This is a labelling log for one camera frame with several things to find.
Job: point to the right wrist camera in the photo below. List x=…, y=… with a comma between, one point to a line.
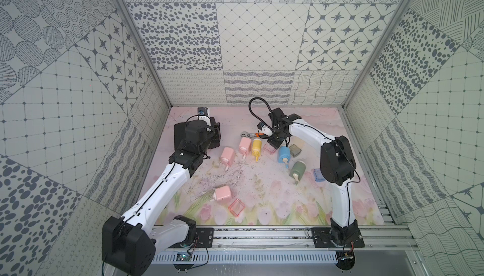
x=264, y=130

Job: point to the blue pencil sharpener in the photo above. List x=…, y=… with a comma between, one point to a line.
x=284, y=155

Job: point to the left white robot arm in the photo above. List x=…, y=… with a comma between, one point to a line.
x=146, y=211

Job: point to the aluminium mounting rail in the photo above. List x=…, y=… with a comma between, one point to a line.
x=261, y=238

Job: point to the grey transparent tray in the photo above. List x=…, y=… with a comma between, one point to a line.
x=295, y=150

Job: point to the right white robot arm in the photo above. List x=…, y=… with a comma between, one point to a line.
x=337, y=166

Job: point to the pink pencil sharpener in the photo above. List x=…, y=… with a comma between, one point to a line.
x=245, y=146
x=227, y=157
x=222, y=194

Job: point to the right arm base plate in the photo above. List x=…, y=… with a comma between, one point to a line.
x=331, y=238

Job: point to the blue transparent tray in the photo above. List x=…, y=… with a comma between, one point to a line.
x=318, y=175

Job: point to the orange handled adjustable wrench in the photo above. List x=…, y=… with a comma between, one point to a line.
x=250, y=135

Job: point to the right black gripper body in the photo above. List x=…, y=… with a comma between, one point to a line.
x=277, y=139

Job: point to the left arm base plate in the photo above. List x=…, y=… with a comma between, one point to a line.
x=202, y=237

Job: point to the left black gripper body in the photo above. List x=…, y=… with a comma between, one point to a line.
x=215, y=132

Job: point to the pink floral table mat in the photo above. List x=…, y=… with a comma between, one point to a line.
x=271, y=196

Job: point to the black plastic tool case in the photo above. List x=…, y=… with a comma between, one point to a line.
x=178, y=131

